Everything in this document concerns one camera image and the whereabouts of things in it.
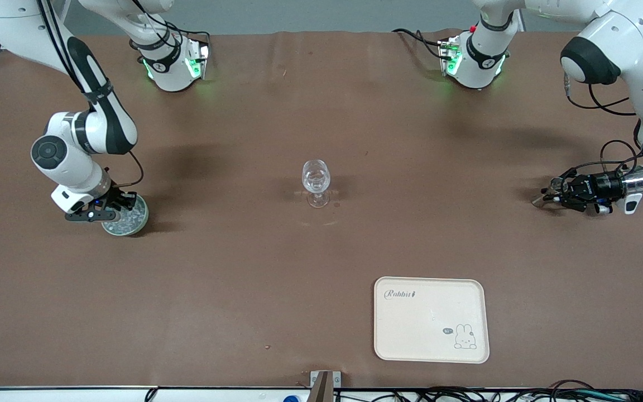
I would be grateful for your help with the aluminium camera post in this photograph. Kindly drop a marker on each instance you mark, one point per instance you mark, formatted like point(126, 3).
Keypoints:
point(321, 391)

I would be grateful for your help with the clear ice cubes heap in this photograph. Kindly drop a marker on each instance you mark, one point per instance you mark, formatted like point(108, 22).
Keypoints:
point(132, 221)

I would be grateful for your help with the clear wine glass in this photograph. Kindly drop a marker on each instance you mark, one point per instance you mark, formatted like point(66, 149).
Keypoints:
point(316, 178)

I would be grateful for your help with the steel double jigger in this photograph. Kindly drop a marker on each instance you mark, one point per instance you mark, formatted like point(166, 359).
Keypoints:
point(539, 201)

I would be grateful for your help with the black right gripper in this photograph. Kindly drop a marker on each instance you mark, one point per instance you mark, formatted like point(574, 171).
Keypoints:
point(115, 197)

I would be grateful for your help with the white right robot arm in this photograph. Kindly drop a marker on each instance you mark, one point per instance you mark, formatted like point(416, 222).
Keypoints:
point(65, 156)

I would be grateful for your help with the green round bowl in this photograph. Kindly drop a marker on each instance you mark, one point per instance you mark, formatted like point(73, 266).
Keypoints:
point(126, 234)

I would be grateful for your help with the cream rabbit print tray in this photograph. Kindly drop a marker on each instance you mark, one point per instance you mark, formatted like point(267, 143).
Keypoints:
point(427, 318)

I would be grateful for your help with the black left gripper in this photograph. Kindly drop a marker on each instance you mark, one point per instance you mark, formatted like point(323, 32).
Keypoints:
point(601, 185)

